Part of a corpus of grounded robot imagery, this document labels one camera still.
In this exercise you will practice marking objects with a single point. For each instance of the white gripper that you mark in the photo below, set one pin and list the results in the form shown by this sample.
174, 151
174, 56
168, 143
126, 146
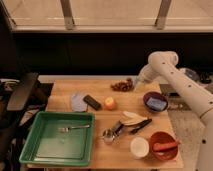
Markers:
145, 76

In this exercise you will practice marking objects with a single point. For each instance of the white cup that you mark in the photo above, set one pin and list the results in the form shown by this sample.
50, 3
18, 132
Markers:
139, 147

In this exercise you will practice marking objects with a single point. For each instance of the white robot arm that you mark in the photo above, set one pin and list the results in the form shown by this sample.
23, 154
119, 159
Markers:
163, 63

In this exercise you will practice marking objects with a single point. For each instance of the green plastic tray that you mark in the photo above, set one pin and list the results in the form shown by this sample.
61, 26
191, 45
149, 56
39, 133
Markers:
45, 145

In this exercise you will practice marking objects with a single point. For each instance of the bunch of brown grapes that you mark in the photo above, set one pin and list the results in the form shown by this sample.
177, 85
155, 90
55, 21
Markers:
123, 86

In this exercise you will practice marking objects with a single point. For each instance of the dark purple bowl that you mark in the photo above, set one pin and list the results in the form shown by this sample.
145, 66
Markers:
155, 95

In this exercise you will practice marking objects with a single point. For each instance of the blue sponge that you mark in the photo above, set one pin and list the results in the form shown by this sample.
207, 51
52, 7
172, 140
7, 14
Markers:
156, 104

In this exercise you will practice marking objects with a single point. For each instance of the grey plate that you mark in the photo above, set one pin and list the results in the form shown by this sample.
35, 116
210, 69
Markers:
190, 73

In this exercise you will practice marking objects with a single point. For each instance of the orange fruit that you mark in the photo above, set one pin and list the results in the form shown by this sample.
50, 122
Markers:
110, 103

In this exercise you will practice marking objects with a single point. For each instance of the cream banana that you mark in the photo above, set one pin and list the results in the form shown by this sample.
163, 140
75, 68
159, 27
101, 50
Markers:
132, 118

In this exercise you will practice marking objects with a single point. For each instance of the black rectangular block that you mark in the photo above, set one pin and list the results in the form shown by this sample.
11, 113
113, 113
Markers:
92, 102

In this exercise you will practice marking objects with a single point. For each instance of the red bowl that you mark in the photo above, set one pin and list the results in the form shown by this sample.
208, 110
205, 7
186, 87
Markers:
163, 137

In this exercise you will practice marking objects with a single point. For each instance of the orange carrot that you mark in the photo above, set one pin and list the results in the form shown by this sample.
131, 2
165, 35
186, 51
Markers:
165, 146

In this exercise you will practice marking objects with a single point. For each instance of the metal ice cream scoop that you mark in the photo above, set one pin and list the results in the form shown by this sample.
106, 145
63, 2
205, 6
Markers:
109, 135

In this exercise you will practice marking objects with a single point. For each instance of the silver fork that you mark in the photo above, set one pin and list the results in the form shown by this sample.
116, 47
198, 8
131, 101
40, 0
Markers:
67, 129

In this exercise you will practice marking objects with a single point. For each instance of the black chair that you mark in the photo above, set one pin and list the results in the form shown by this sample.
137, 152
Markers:
19, 95

